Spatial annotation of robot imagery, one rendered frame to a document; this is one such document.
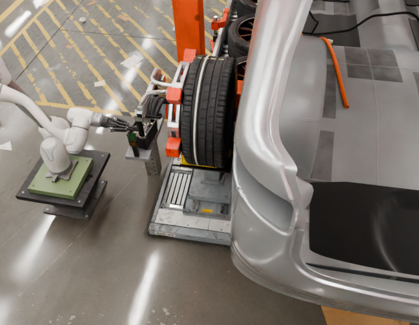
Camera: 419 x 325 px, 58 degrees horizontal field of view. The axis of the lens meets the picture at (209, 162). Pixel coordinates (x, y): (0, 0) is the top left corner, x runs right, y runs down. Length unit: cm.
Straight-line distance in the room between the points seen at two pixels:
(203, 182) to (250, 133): 166
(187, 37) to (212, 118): 71
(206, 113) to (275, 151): 98
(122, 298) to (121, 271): 19
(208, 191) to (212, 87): 93
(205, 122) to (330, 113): 66
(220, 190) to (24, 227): 148
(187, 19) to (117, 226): 152
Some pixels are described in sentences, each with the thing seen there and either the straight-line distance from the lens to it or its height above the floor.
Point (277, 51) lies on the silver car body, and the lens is 128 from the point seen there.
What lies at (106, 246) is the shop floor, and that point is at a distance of 283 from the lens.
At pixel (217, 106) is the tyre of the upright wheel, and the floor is 110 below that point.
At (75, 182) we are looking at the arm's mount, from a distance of 277.
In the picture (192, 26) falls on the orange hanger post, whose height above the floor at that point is 117.
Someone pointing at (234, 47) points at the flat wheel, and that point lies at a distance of 361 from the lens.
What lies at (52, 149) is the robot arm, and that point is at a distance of 267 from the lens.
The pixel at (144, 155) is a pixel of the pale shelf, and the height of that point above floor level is 45.
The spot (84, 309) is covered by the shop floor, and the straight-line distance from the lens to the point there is 268.
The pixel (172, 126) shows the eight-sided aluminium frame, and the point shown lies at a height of 97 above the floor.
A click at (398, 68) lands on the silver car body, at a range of 255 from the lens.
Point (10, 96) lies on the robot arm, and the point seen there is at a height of 103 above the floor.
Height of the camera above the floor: 241
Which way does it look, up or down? 50 degrees down
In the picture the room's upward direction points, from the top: 2 degrees counter-clockwise
